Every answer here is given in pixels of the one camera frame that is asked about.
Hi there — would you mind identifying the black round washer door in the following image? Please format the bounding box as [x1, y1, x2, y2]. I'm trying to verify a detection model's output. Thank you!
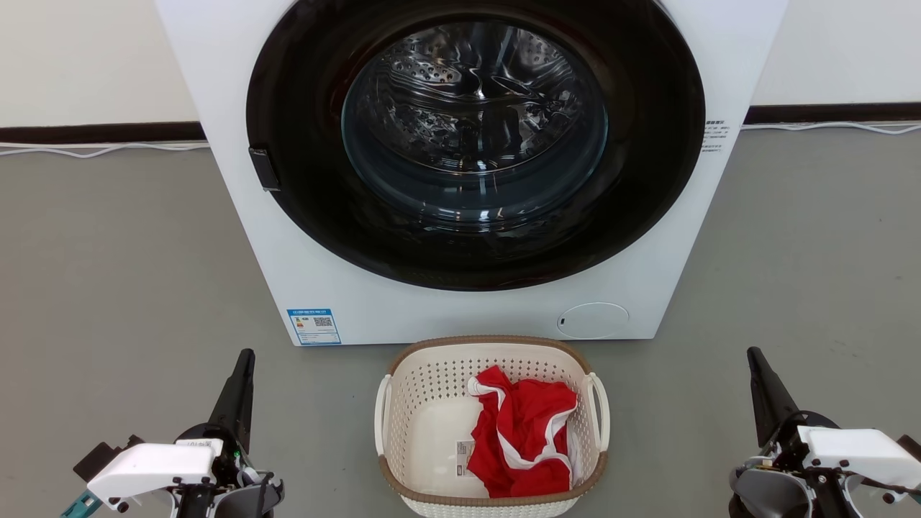
[246, 0, 706, 292]

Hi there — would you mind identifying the white front-load washing machine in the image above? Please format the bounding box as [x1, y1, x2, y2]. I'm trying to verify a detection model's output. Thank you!
[155, 0, 789, 347]

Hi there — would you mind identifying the red white-trimmed garment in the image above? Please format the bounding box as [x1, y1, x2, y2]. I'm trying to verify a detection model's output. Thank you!
[466, 365, 584, 499]

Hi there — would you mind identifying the white floor cable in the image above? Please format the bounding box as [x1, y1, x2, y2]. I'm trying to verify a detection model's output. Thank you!
[0, 141, 211, 159]
[741, 121, 921, 136]

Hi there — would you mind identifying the black text warning sticker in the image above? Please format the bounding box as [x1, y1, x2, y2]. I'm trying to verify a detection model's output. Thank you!
[702, 120, 731, 153]

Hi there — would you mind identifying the blue energy label sticker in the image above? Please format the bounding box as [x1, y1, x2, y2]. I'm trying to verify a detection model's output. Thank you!
[287, 309, 342, 346]

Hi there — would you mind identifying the stainless steel washer drum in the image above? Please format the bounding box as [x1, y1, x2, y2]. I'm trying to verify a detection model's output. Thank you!
[342, 22, 609, 235]

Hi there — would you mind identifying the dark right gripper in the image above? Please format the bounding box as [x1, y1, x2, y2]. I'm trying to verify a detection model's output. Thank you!
[728, 347, 864, 518]

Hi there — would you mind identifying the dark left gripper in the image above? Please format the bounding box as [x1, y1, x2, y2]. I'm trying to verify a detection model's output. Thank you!
[175, 349, 286, 518]

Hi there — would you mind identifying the round white filter cover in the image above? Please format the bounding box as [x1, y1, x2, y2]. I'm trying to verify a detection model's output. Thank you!
[558, 302, 630, 340]

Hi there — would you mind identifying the cream perforated laundry basket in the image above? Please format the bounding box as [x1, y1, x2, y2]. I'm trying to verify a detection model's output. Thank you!
[374, 335, 611, 518]

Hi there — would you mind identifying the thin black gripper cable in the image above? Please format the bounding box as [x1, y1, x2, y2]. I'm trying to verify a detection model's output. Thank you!
[838, 469, 921, 497]

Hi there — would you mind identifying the black door handle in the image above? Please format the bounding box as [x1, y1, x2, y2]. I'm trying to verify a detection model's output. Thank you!
[249, 147, 281, 192]

